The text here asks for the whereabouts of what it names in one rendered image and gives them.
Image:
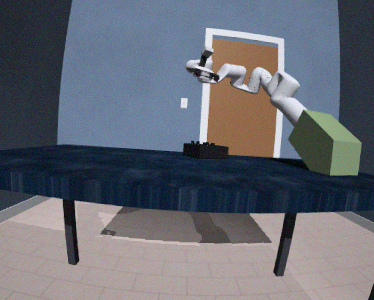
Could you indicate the black lighting desk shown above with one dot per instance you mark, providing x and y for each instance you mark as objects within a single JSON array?
[{"x": 205, "y": 150}]

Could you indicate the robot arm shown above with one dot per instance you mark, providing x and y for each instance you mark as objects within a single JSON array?
[{"x": 286, "y": 85}]

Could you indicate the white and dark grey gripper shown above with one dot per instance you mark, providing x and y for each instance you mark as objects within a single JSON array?
[{"x": 196, "y": 71}]

